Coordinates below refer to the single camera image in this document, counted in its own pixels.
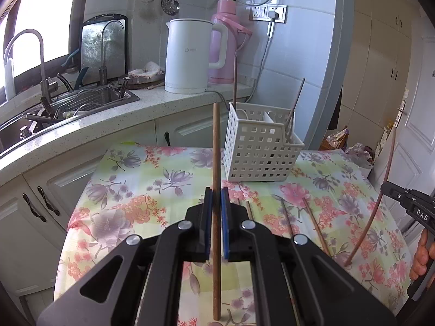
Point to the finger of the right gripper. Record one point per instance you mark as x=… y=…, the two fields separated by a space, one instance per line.
x=396 y=193

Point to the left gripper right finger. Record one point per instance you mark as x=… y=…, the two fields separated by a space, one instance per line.
x=294 y=281

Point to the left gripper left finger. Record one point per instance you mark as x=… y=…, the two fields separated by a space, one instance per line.
x=139 y=281

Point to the wooden chopstick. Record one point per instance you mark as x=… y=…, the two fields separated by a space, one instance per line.
x=234 y=98
x=379 y=198
x=216 y=215
x=249 y=211
x=285 y=211
x=317 y=228
x=290 y=120

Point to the white ceramic spoon small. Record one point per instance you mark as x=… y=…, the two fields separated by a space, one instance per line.
x=272 y=115

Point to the white ceramic spoon large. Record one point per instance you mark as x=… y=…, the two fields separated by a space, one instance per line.
x=242 y=115

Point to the white kitchen base cabinets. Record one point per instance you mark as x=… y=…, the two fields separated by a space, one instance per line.
x=37 y=204

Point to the speckled kitchen countertop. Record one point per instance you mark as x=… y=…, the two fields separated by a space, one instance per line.
x=102 y=122

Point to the chrome kitchen faucet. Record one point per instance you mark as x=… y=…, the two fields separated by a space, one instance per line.
x=46 y=85

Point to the person's right hand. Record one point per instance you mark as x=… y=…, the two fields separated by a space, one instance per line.
x=422 y=256

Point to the white door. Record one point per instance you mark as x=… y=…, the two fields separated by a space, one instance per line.
x=412 y=165

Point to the plastic bags on floor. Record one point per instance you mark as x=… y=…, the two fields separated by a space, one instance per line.
x=358 y=153

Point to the floral tablecloth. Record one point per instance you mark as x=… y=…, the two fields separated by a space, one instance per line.
x=143 y=189

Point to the beige wardrobe cabinet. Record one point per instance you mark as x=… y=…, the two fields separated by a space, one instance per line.
x=377 y=71

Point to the white perforated utensil basket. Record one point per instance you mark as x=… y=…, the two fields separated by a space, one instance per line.
x=258 y=150

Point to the stainless steel sink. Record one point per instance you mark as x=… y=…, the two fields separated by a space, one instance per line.
x=77 y=104

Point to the cloth on plate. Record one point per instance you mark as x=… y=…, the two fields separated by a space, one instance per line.
x=151 y=72

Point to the small black filter faucet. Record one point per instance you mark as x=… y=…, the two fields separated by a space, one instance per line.
x=112 y=51

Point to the white electric kettle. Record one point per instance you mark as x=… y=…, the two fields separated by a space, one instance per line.
x=187 y=60

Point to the glass cutting board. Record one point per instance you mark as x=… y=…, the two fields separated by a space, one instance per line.
x=90 y=56

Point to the hanging slotted skimmer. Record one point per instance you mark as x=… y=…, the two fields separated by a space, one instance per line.
x=170 y=7

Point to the wall power socket strip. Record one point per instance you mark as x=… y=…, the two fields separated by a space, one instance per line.
x=269 y=12

